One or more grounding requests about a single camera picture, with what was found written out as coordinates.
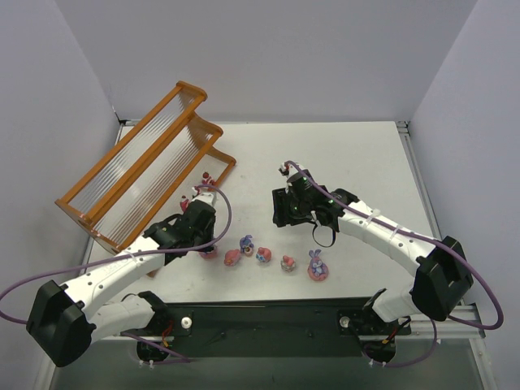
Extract red pink bear toy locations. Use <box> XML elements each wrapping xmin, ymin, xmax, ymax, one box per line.
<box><xmin>180</xmin><ymin>196</ymin><xmax>190</xmax><ymax>212</ymax></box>

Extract purple creature pink donut toy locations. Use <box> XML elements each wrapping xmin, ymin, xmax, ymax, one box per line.
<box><xmin>199</xmin><ymin>249</ymin><xmax>218</xmax><ymax>260</ymax></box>

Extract red white cake toy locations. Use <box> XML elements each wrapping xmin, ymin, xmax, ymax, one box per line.
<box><xmin>201</xmin><ymin>171</ymin><xmax>216</xmax><ymax>186</ymax></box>

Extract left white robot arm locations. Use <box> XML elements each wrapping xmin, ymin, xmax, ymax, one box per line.
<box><xmin>26</xmin><ymin>199</ymin><xmax>215</xmax><ymax>367</ymax></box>

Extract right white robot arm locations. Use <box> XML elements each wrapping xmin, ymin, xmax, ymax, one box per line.
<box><xmin>272</xmin><ymin>169</ymin><xmax>473</xmax><ymax>323</ymax></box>

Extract orange tiered display shelf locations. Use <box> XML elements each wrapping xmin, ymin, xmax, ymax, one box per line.
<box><xmin>55</xmin><ymin>81</ymin><xmax>236</xmax><ymax>254</ymax></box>

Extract pink blob toy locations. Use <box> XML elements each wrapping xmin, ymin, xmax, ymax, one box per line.
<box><xmin>223</xmin><ymin>249</ymin><xmax>241</xmax><ymax>267</ymax></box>

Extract purple bunny small toy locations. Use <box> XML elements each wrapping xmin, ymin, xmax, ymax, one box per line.
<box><xmin>239</xmin><ymin>235</ymin><xmax>254</xmax><ymax>257</ymax></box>

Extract pink toy blue glasses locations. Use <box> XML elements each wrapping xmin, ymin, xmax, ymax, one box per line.
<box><xmin>255</xmin><ymin>247</ymin><xmax>272</xmax><ymax>263</ymax></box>

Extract pink toy clear base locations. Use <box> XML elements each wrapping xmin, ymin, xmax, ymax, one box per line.
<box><xmin>280</xmin><ymin>255</ymin><xmax>297</xmax><ymax>273</ymax></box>

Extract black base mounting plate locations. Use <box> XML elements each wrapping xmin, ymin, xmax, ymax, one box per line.
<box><xmin>130</xmin><ymin>297</ymin><xmax>411</xmax><ymax>360</ymax></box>

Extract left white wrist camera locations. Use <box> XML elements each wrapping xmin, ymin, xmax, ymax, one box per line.
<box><xmin>192</xmin><ymin>187</ymin><xmax>217</xmax><ymax>207</ymax></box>

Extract purple bunny pink ring toy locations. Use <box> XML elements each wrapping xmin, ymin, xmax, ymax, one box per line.
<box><xmin>307</xmin><ymin>249</ymin><xmax>329</xmax><ymax>282</ymax></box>

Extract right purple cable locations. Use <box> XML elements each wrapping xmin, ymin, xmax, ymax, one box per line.
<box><xmin>284</xmin><ymin>161</ymin><xmax>505</xmax><ymax>369</ymax></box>

